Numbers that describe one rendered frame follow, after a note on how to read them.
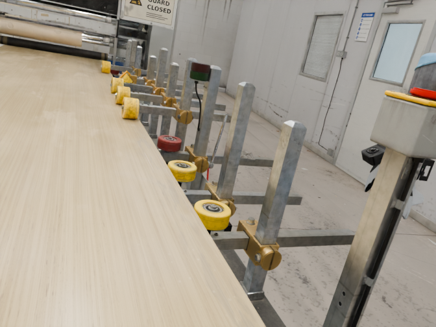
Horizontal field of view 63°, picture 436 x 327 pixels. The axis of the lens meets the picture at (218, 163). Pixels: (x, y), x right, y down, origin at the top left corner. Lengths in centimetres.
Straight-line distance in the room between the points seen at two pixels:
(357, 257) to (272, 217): 25
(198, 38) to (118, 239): 935
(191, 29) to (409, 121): 943
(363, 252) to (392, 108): 21
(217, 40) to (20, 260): 956
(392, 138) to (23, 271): 52
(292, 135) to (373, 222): 25
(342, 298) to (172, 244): 28
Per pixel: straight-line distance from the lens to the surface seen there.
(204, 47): 991
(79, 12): 342
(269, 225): 78
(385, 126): 52
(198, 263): 60
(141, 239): 64
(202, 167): 120
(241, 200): 109
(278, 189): 75
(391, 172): 53
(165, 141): 119
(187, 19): 981
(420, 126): 49
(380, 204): 54
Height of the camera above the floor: 124
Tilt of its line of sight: 18 degrees down
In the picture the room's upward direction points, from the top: 12 degrees clockwise
